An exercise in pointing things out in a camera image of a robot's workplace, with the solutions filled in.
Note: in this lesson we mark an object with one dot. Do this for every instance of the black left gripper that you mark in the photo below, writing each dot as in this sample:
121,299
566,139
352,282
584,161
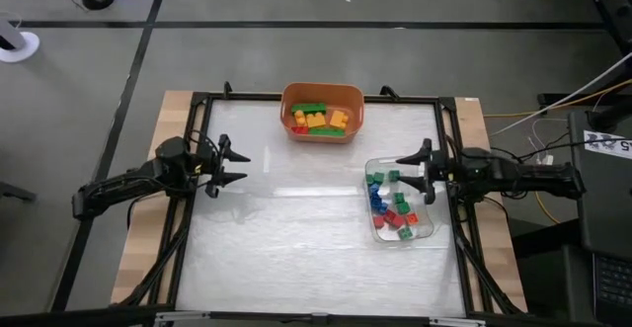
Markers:
212,150

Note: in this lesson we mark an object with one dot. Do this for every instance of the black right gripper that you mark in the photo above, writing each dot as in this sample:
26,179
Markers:
451,158

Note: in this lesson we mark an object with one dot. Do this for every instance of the small red cube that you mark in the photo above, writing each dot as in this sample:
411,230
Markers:
378,221
394,218

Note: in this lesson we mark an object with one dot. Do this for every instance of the red brick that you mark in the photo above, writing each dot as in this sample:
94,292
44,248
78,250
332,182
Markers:
299,130

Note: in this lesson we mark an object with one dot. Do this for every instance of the long green brick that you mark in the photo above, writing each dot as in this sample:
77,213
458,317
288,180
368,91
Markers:
328,132
308,108

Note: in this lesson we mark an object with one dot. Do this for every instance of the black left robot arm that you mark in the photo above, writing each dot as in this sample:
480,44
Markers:
123,184

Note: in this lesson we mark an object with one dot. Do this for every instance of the clear plastic bin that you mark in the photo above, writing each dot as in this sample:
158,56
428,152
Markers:
385,236

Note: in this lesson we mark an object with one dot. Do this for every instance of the orange plastic bin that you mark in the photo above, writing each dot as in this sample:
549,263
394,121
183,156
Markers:
354,112

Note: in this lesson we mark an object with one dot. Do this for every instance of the white connector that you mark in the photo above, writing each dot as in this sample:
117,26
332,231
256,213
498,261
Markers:
547,160

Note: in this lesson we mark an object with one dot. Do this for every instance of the white printed label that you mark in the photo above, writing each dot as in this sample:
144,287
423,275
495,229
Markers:
607,144

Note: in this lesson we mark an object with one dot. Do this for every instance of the black equipment case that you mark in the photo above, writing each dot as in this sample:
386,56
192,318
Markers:
607,203

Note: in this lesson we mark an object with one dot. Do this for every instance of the grey floor foot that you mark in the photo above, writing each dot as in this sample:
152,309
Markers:
15,191

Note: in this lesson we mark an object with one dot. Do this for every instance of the black keyboard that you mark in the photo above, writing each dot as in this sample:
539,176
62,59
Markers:
614,287

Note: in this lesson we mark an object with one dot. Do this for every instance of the white round stand base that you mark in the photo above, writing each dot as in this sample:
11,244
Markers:
24,48

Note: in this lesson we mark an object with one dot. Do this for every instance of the black floor stand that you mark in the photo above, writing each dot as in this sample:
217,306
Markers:
612,1

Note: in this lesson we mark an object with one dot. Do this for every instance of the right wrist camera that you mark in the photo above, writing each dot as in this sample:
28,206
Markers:
444,170

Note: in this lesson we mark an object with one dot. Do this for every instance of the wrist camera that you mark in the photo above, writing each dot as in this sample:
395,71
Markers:
444,170
205,165

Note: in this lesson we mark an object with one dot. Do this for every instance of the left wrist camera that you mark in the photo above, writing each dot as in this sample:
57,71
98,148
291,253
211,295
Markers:
205,165

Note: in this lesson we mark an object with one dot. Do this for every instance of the black table frame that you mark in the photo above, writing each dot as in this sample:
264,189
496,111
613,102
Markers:
237,97

